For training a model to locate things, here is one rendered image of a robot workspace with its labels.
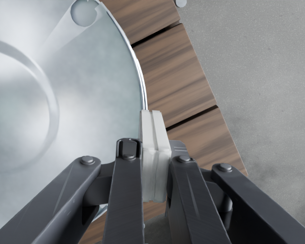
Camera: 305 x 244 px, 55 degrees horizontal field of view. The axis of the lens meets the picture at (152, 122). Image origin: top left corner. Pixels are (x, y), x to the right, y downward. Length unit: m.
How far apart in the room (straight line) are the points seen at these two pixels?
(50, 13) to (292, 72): 0.57
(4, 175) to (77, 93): 0.11
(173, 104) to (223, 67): 0.38
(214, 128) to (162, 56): 0.10
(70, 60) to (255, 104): 0.52
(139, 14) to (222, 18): 0.39
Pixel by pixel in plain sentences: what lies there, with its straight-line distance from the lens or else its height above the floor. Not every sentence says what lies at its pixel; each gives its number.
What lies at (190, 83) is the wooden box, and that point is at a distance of 0.31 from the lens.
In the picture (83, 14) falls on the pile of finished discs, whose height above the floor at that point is 0.38.
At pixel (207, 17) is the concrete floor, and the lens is 0.67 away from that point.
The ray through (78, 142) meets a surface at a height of 0.39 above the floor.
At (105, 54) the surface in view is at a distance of 0.27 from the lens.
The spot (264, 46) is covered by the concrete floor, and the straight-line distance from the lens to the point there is 0.70.
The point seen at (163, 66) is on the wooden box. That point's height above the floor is 0.35.
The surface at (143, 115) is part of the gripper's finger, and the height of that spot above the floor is 0.47.
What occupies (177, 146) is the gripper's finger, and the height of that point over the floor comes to 0.50.
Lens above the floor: 0.65
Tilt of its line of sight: 73 degrees down
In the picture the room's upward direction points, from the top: 174 degrees clockwise
